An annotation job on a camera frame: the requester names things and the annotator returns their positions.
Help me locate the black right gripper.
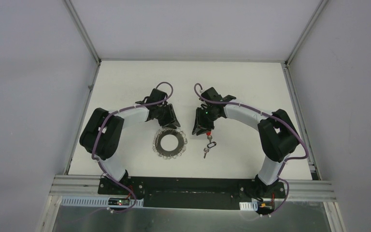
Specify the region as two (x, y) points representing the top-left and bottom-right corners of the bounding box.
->
(192, 107), (220, 136)

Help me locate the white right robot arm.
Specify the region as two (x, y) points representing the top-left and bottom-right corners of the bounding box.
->
(192, 87), (302, 198)

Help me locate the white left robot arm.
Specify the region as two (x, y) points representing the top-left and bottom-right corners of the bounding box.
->
(79, 88), (180, 196)

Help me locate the silver key on red tag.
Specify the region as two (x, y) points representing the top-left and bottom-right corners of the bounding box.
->
(207, 135), (213, 143)

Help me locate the black key tag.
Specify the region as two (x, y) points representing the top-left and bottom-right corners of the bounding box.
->
(207, 142), (217, 149)

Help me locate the silver key on black tag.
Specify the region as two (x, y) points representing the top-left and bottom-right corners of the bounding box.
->
(203, 147), (210, 159)

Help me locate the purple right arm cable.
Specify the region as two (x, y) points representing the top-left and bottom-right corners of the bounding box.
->
(194, 83), (310, 218)

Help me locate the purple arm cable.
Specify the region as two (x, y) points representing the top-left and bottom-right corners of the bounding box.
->
(91, 81), (174, 215)
(194, 83), (310, 218)

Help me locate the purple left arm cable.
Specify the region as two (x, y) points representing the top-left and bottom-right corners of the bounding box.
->
(91, 81), (174, 215)

